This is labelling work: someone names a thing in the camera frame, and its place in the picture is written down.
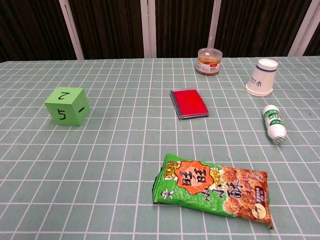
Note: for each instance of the green checkered tablecloth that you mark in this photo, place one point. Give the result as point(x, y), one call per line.
point(125, 150)

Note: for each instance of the clear plastic snack jar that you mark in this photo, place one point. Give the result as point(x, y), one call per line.
point(208, 62)

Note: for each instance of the white partition frame post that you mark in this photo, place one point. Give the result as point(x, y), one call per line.
point(148, 30)
point(214, 25)
point(303, 27)
point(72, 37)

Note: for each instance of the red white flat box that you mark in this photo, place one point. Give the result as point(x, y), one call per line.
point(190, 102)

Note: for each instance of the white green small bottle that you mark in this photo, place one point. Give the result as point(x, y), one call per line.
point(273, 122)

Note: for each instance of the white paper cup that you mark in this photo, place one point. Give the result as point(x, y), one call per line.
point(260, 80)

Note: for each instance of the green object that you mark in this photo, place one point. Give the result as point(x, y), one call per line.
point(67, 107)

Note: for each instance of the green orange snack bag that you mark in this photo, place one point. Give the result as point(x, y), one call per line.
point(212, 192)

